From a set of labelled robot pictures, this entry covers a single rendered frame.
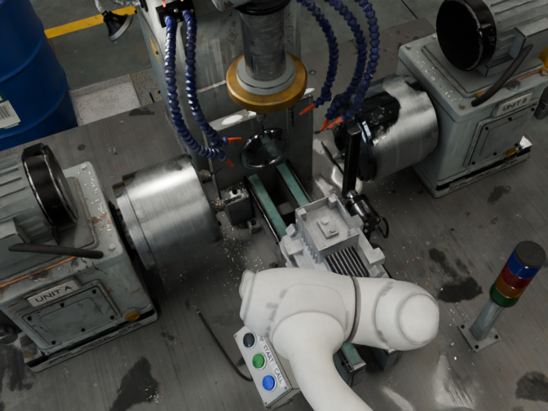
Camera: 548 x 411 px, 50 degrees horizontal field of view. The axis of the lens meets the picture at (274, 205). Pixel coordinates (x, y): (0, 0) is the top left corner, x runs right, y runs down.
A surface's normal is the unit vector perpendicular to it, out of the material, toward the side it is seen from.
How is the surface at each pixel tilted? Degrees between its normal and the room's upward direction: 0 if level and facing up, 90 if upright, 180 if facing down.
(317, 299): 21
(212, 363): 0
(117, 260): 90
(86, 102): 0
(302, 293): 14
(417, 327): 39
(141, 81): 0
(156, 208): 28
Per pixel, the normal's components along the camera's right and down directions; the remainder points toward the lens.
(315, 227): -0.04, -0.56
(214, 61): 0.42, 0.74
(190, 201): 0.18, -0.08
